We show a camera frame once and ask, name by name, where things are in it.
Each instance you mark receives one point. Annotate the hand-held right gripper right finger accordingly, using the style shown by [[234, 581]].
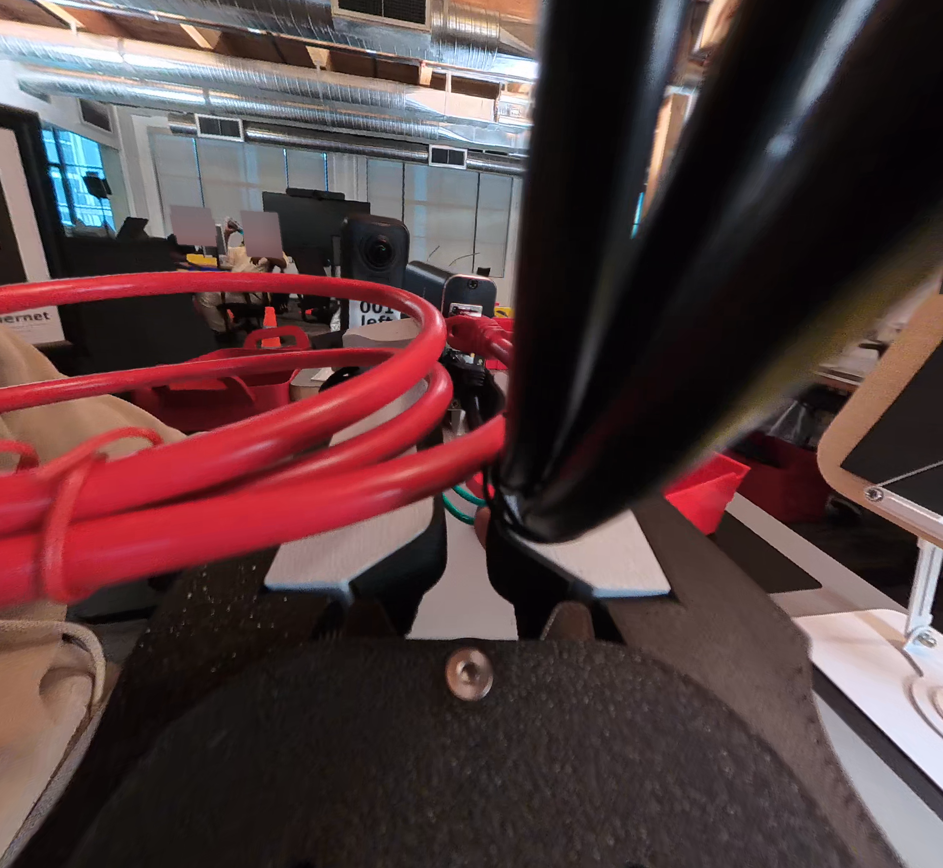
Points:
[[611, 559]]

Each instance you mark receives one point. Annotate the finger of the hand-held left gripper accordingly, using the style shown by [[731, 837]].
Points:
[[376, 336]]

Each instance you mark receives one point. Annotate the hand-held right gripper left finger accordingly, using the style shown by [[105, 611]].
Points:
[[353, 559]]

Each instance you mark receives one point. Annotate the red plastic bin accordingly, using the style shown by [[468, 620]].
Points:
[[700, 492]]

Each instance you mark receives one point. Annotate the black monitor screen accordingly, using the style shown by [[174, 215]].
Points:
[[309, 235]]

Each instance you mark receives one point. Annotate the orange traffic cone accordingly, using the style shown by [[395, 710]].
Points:
[[271, 334]]

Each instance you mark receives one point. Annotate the red plastic basket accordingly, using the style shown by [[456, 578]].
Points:
[[213, 404]]

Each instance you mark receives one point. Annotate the dark red crate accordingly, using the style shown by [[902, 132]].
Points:
[[781, 478]]

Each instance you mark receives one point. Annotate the window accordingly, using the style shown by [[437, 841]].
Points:
[[74, 176]]

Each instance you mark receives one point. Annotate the black-framed printed tag sign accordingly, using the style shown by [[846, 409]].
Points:
[[29, 257]]

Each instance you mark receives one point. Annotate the beige hoodie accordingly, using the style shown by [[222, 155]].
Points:
[[37, 698]]

